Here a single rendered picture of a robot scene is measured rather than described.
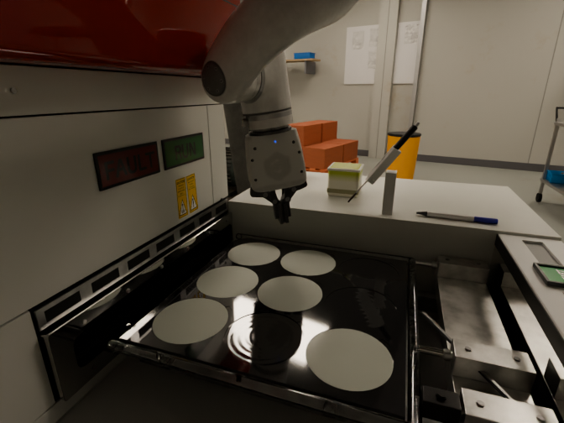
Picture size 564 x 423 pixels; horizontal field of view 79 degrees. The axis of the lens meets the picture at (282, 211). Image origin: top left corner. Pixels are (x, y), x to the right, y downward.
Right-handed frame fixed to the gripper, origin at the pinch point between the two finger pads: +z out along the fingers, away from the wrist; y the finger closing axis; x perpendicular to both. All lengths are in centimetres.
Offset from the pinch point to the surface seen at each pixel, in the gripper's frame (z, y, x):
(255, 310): 7.0, -8.6, -18.5
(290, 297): 7.8, -3.0, -16.3
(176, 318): 5.5, -19.4, -18.2
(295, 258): 8.3, 0.6, -3.6
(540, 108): 70, 475, 398
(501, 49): -21, 439, 442
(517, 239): 7.3, 36.6, -16.0
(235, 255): 6.8, -10.2, -0.3
